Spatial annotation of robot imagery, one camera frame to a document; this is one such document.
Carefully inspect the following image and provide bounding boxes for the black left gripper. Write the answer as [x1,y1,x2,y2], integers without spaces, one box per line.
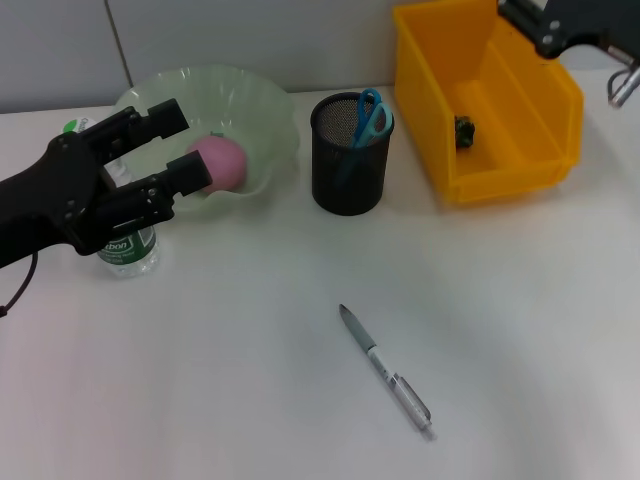
[0,98,214,270]

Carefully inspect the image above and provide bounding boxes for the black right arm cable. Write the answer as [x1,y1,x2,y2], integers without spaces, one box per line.
[606,47,640,109]

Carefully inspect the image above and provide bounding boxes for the blue scissors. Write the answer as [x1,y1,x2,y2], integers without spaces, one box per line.
[333,88,394,189]

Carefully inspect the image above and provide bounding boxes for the pink peach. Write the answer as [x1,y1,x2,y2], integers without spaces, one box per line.
[185,137,249,195]

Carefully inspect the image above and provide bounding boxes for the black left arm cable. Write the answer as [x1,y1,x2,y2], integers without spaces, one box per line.
[0,252,40,320]

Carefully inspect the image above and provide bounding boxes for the silver grey pen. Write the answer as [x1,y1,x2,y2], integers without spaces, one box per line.
[338,303,434,442]

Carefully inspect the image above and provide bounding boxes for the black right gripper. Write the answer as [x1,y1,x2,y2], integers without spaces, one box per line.
[497,0,640,65]

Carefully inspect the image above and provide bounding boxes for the black mesh pen cup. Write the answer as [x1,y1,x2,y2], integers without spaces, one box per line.
[310,92,396,218]

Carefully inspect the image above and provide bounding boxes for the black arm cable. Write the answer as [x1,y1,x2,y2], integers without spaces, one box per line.
[0,252,40,320]
[606,47,640,109]

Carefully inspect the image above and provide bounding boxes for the clear water bottle green label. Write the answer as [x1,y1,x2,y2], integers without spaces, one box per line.
[60,117,162,279]

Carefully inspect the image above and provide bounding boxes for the yellow plastic storage bin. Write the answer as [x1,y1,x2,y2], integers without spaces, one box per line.
[391,0,586,207]

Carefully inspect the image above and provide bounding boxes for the pale green glass fruit plate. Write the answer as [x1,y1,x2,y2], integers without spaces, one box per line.
[112,63,302,225]

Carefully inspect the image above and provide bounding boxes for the green plastic wrapper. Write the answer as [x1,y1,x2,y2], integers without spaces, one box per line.
[453,114,477,151]

